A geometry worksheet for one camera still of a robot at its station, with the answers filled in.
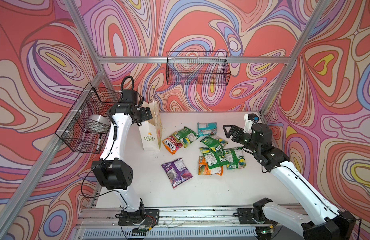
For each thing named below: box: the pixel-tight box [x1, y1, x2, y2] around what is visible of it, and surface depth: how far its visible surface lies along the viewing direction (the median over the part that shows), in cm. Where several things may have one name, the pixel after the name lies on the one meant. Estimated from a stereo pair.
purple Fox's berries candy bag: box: [161, 157, 194, 189], surface depth 88 cm
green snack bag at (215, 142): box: [200, 135, 229, 153], surface depth 98 cm
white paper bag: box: [138, 100, 163, 151], surface depth 91 cm
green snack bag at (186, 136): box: [175, 126, 200, 148], surface depth 101 cm
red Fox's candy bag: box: [162, 134, 184, 155], surface depth 100 cm
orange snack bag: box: [198, 155, 224, 176], surface depth 88 cm
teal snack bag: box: [197, 122, 218, 137], surface depth 107 cm
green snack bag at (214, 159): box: [199, 147, 229, 170], surface depth 92 cm
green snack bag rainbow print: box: [222, 146, 247, 170], surface depth 92 cm
